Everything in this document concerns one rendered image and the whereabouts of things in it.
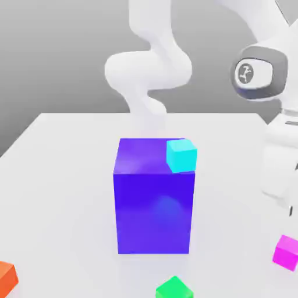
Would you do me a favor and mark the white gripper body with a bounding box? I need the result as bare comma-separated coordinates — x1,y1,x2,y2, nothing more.
261,145,298,218

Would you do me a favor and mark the small magenta cube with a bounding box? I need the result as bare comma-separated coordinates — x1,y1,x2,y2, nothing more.
272,234,298,272

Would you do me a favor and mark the small cyan cube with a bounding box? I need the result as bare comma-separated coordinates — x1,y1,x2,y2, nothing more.
165,139,198,174

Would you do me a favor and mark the small green cube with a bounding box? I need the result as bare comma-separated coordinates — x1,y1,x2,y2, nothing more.
155,275,194,298

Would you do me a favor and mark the small orange cube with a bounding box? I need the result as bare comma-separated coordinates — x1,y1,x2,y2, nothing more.
0,260,20,298

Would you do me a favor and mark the large purple box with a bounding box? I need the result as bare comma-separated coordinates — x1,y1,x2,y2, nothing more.
112,137,196,255

